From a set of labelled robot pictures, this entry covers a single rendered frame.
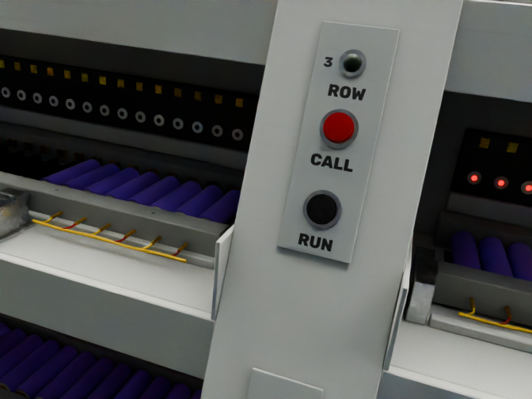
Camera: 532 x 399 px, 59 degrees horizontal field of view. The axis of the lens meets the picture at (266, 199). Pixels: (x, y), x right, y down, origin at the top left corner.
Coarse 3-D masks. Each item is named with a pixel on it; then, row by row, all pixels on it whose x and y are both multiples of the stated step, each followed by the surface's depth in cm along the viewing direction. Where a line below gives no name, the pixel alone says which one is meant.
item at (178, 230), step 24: (48, 192) 35; (72, 192) 36; (72, 216) 35; (96, 216) 34; (120, 216) 34; (144, 216) 33; (168, 216) 33; (120, 240) 32; (168, 240) 33; (192, 240) 32; (216, 240) 32
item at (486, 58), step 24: (480, 0) 23; (504, 0) 27; (528, 0) 27; (480, 24) 23; (504, 24) 23; (528, 24) 23; (456, 48) 24; (480, 48) 24; (504, 48) 23; (528, 48) 23; (456, 72) 24; (480, 72) 24; (504, 72) 24; (528, 72) 23; (504, 96) 24; (528, 96) 24
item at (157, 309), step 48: (144, 144) 47; (192, 144) 45; (48, 240) 33; (96, 240) 34; (0, 288) 32; (48, 288) 30; (96, 288) 29; (144, 288) 29; (192, 288) 30; (96, 336) 30; (144, 336) 29; (192, 336) 28
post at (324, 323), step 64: (320, 0) 25; (384, 0) 24; (448, 0) 23; (448, 64) 24; (256, 128) 26; (384, 128) 24; (256, 192) 26; (384, 192) 24; (256, 256) 26; (320, 256) 25; (384, 256) 24; (256, 320) 26; (320, 320) 25; (384, 320) 24; (320, 384) 25
